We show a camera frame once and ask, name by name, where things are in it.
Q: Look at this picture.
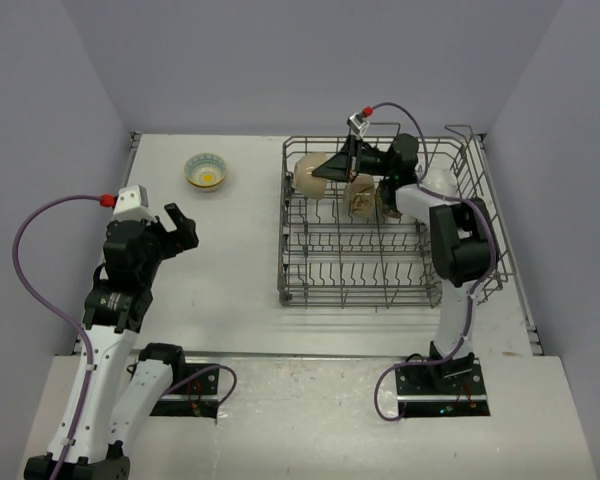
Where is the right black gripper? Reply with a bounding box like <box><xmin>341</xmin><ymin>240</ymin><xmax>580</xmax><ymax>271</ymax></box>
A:
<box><xmin>314</xmin><ymin>135</ymin><xmax>396</xmax><ymax>184</ymax></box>

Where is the beige bowl brown leaf pattern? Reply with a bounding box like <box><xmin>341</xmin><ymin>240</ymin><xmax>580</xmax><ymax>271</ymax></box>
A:
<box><xmin>344</xmin><ymin>174</ymin><xmax>376</xmax><ymax>218</ymax></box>

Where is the plain beige bowl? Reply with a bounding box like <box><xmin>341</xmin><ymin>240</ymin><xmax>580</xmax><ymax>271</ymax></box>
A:
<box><xmin>292</xmin><ymin>152</ymin><xmax>328</xmax><ymax>200</ymax></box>

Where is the yellow checkered bowl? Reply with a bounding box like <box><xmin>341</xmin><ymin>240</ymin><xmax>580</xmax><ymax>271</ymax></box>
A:
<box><xmin>184</xmin><ymin>152</ymin><xmax>229</xmax><ymax>193</ymax></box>

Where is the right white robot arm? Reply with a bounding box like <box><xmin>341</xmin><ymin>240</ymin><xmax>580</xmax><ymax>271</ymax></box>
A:
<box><xmin>312</xmin><ymin>133</ymin><xmax>499</xmax><ymax>393</ymax></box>

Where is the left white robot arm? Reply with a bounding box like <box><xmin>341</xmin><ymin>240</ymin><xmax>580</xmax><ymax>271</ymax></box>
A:
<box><xmin>24</xmin><ymin>193</ymin><xmax>199</xmax><ymax>479</ymax></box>

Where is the beige bowl behind gripper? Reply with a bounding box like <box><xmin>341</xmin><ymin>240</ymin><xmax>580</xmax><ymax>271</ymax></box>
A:
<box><xmin>376</xmin><ymin>177</ymin><xmax>404</xmax><ymax>220</ymax></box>

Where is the white bowl rear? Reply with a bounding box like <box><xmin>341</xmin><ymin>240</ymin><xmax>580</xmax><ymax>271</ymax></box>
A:
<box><xmin>421</xmin><ymin>167</ymin><xmax>459</xmax><ymax>197</ymax></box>

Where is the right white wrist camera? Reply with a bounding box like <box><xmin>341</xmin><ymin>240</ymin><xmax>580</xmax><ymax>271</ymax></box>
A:
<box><xmin>347</xmin><ymin>106</ymin><xmax>374</xmax><ymax>140</ymax></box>

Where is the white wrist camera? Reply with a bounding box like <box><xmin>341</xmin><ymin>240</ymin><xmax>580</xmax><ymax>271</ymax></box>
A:
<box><xmin>347</xmin><ymin>106</ymin><xmax>374</xmax><ymax>140</ymax></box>
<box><xmin>113</xmin><ymin>185</ymin><xmax>155</xmax><ymax>222</ymax></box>

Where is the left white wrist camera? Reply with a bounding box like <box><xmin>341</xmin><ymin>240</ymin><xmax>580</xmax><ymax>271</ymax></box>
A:
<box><xmin>113</xmin><ymin>185</ymin><xmax>155</xmax><ymax>222</ymax></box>

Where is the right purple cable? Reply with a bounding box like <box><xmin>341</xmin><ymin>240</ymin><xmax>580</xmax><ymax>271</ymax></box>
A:
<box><xmin>374</xmin><ymin>102</ymin><xmax>496</xmax><ymax>425</ymax></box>

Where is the purple cable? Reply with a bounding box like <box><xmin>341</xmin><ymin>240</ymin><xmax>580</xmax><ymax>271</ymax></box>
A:
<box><xmin>374</xmin><ymin>102</ymin><xmax>496</xmax><ymax>425</ymax></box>
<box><xmin>12</xmin><ymin>193</ymin><xmax>239</xmax><ymax>479</ymax></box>

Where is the grey wire dish rack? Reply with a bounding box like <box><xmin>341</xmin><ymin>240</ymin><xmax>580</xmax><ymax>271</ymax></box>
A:
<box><xmin>277</xmin><ymin>125</ymin><xmax>516</xmax><ymax>309</ymax></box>

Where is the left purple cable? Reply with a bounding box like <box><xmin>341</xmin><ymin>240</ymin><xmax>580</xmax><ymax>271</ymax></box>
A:
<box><xmin>12</xmin><ymin>193</ymin><xmax>239</xmax><ymax>479</ymax></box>

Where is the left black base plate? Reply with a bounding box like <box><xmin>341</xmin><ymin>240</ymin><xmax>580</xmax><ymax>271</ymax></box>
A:
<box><xmin>150</xmin><ymin>371</ymin><xmax>219</xmax><ymax>419</ymax></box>

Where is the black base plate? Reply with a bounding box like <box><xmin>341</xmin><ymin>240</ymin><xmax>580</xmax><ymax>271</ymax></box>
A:
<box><xmin>150</xmin><ymin>371</ymin><xmax>219</xmax><ymax>419</ymax></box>
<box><xmin>395</xmin><ymin>359</ymin><xmax>491</xmax><ymax>419</ymax></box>

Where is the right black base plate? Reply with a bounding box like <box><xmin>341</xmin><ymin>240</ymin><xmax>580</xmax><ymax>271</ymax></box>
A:
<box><xmin>395</xmin><ymin>359</ymin><xmax>491</xmax><ymax>419</ymax></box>

